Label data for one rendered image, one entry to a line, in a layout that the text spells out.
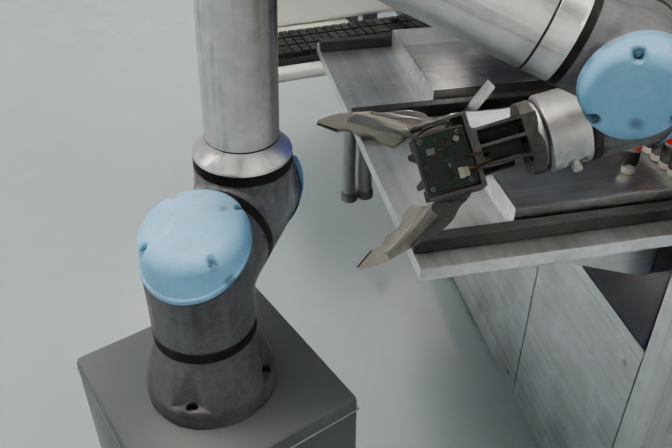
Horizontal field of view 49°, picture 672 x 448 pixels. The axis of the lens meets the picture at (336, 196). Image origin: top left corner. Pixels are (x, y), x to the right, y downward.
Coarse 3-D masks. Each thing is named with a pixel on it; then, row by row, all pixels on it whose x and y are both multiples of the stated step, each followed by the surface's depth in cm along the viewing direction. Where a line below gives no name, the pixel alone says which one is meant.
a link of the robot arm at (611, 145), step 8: (592, 128) 70; (600, 136) 67; (608, 136) 67; (656, 136) 68; (664, 136) 69; (600, 144) 68; (608, 144) 68; (616, 144) 68; (624, 144) 68; (632, 144) 69; (640, 144) 69; (648, 144) 70; (600, 152) 69; (608, 152) 69; (616, 152) 70
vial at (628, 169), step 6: (630, 150) 106; (636, 150) 105; (624, 156) 107; (630, 156) 106; (636, 156) 106; (624, 162) 107; (630, 162) 107; (636, 162) 107; (624, 168) 108; (630, 168) 107; (636, 168) 107; (630, 174) 108
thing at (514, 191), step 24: (480, 120) 118; (600, 168) 109; (648, 168) 109; (504, 192) 99; (528, 192) 104; (552, 192) 104; (576, 192) 104; (600, 192) 104; (624, 192) 104; (648, 192) 99; (504, 216) 99; (528, 216) 97
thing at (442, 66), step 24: (408, 48) 145; (432, 48) 145; (456, 48) 145; (408, 72) 136; (432, 72) 136; (456, 72) 136; (480, 72) 136; (504, 72) 136; (432, 96) 124; (456, 96) 124
